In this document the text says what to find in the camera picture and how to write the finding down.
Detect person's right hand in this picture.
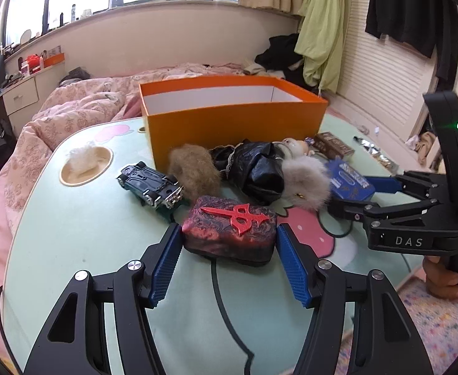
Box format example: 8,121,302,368
422,256,458,301

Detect silver foil snack packet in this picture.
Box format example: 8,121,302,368
354,135,380,155
373,152,403,173

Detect dark grey cloth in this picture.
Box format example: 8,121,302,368
63,67,91,84

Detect dark teal toy car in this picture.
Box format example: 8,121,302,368
115,161,186,215

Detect orange cardboard box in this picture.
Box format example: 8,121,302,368
139,76,329,170

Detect black clothing pile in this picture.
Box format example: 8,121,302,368
254,33,319,87

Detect small orange box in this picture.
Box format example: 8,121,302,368
43,52,65,69

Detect brown fur ball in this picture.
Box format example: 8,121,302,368
168,144,222,204

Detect grey fur pompom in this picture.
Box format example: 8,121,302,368
281,160,333,208

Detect blue metal tin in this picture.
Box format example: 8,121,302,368
325,159,375,204

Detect white drawer cabinet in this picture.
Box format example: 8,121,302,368
3,74,40,116

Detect white slatted radiator cover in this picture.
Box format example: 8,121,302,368
323,16,444,141

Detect colourful speckled rug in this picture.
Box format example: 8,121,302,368
330,277,458,375

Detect small brown box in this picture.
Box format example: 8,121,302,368
314,132,355,161

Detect green cartoon printed desktop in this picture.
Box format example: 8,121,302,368
2,113,409,375

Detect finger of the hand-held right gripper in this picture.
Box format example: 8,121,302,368
365,170,448,204
328,197,448,229

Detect white fluff tuft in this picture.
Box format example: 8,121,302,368
65,142,108,173

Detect red black carved block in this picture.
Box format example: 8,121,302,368
181,195,278,268

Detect light green hanging garment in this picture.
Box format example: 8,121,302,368
294,0,349,94

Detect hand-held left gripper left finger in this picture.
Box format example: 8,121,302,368
23,222,183,375

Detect beige cloth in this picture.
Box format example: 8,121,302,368
406,131,436,165

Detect black hanging clothes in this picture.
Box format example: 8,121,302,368
365,0,458,90

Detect doll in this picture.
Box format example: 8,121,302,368
209,137,315,204

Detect black cable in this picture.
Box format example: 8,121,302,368
0,285,22,375

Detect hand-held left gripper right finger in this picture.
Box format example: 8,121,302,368
276,222,435,375

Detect pink floral quilt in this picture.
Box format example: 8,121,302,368
8,62,249,176

